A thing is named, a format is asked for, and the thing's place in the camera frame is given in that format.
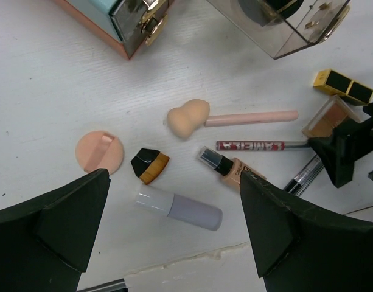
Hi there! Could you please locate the round peach powder puff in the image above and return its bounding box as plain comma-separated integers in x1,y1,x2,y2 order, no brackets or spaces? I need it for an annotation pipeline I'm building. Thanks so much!
75,131,124,175

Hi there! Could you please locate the black silver eyeliner pen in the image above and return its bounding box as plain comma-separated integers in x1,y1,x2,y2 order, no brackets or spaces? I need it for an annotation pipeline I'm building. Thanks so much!
284,155,324,197

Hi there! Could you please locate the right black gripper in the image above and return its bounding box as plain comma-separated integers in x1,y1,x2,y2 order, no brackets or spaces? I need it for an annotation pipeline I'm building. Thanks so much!
309,102,373,188

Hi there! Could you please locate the red lip gloss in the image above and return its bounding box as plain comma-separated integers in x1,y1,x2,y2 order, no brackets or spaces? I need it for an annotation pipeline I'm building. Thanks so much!
216,141,310,152

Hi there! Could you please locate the white lavender bottle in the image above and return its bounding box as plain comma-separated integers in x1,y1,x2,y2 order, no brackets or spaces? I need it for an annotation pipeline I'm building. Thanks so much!
136,186,223,231

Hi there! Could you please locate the beige makeup sponge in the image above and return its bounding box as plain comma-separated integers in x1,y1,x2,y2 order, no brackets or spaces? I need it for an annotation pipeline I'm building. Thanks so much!
167,99,210,139

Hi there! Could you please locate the foundation bottle black cap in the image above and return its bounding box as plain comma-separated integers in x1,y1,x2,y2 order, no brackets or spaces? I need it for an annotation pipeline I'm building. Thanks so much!
197,145,268,192

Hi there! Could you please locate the teal orange drawer organizer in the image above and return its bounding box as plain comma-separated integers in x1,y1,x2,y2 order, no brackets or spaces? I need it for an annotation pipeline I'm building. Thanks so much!
55,0,173,60

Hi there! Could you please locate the round black compact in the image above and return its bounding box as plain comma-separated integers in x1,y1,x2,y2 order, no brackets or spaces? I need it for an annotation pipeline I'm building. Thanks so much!
237,0,304,27

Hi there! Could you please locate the small black kabuki brush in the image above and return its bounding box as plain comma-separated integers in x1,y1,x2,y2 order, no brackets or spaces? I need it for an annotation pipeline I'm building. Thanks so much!
130,148,170,185

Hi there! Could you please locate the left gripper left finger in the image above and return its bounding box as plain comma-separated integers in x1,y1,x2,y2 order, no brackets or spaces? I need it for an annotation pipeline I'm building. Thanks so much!
0,169,110,291

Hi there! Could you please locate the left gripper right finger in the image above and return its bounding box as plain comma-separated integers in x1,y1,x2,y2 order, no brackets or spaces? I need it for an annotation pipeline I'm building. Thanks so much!
240,171,373,291

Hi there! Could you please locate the pink tube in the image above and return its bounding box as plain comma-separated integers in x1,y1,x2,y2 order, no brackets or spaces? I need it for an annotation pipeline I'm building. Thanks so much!
205,110,299,127

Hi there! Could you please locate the eyeshadow palette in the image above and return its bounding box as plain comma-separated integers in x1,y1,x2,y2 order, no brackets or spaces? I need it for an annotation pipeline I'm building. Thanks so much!
302,95,361,138

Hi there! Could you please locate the clear drawer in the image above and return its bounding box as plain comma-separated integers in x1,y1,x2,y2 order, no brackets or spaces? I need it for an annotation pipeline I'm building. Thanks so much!
209,0,350,60

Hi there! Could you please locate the black gold lipstick case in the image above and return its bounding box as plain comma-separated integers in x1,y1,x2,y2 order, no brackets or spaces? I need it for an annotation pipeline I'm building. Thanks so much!
313,69,373,106

